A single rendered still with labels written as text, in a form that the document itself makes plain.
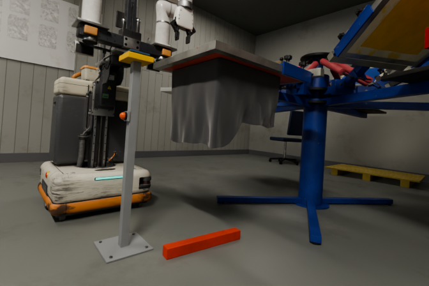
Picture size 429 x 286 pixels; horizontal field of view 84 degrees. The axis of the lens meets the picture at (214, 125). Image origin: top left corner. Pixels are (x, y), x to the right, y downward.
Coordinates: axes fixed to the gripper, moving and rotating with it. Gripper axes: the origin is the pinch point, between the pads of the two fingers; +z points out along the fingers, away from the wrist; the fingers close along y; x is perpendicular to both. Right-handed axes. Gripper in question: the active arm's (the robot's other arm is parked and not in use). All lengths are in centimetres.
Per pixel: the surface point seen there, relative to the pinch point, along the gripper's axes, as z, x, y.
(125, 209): 88, -8, 20
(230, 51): 10.6, 29.9, -7.1
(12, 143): 86, -301, 65
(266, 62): 10.0, 29.8, -32.6
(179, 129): 47.5, -10.5, -8.3
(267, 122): 40, 22, -47
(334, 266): 107, 60, -56
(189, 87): 24.5, -0.3, -6.9
